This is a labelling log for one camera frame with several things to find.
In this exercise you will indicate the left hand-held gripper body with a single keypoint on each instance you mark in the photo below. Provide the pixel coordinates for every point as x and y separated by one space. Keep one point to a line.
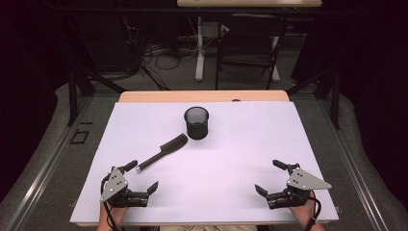
114 185

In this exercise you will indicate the light wooden desk top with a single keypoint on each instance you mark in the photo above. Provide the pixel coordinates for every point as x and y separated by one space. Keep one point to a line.
250 3

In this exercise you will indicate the dark curtain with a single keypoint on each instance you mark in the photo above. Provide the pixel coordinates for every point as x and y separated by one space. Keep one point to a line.
375 80
25 80

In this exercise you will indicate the person's right hand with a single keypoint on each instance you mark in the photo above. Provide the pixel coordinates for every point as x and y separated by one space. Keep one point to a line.
303 213

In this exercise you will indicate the black mesh pen cup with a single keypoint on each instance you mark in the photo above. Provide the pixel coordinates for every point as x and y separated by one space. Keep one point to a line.
196 126

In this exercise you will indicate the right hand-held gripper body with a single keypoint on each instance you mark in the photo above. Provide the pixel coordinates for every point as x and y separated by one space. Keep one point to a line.
303 182

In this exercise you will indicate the white table cover sheet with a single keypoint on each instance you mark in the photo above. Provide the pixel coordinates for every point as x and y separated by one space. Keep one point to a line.
208 173

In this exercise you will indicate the aluminium floor rail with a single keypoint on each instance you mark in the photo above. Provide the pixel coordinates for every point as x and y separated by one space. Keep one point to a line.
349 166
48 166

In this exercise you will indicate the white desk leg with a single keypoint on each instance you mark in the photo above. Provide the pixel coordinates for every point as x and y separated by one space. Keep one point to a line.
275 64
200 61

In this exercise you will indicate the person's left hand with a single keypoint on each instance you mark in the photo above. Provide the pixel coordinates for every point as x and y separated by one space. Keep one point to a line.
117 213

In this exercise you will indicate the black folding chair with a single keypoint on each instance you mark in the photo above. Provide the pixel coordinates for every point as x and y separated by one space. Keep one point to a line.
250 48

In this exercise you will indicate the black metal stand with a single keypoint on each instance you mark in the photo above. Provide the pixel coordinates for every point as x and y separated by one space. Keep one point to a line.
335 102
73 96

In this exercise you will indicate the person's beige clothing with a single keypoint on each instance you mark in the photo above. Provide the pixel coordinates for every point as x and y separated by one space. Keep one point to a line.
208 228

